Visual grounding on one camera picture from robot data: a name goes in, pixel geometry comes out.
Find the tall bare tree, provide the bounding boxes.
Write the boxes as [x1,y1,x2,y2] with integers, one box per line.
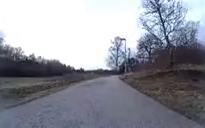
[105,36,126,72]

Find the street lamp pole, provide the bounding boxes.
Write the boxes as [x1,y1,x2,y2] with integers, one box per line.
[120,37,128,74]

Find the grey asphalt road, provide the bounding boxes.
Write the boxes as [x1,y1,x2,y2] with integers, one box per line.
[0,75,204,128]

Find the large bare tree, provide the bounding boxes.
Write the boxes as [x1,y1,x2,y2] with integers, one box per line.
[138,0,201,69]

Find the dark hedge with trees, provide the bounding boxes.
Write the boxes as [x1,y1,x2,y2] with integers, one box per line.
[0,33,86,78]

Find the dry grass bank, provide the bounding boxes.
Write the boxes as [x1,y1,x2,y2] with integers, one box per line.
[119,64,205,128]

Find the flat dry grass field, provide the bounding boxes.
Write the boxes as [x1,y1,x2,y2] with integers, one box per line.
[0,72,108,114]

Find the brown bushes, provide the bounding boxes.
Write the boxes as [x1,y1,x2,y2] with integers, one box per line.
[131,46,205,72]

